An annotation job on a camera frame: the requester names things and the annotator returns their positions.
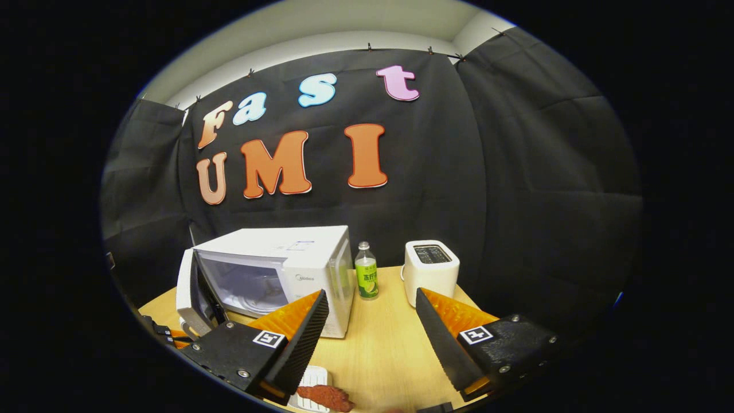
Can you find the green label plastic bottle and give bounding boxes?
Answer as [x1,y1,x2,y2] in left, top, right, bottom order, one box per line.
[354,241,380,300]

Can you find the white toaster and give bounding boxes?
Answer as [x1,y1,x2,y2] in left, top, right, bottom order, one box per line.
[400,240,461,309]

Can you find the reddish brown meat piece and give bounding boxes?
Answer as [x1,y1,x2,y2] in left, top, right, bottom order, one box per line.
[295,384,356,413]

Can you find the white ridged plate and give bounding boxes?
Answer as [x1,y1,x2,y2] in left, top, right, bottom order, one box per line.
[287,365,333,413]

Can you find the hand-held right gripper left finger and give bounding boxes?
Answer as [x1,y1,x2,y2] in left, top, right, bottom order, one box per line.
[179,289,330,400]

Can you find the white microwave oven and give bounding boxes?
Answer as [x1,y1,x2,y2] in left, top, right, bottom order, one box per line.
[175,225,355,339]

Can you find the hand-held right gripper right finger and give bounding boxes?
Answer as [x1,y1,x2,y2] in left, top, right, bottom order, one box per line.
[415,287,565,393]

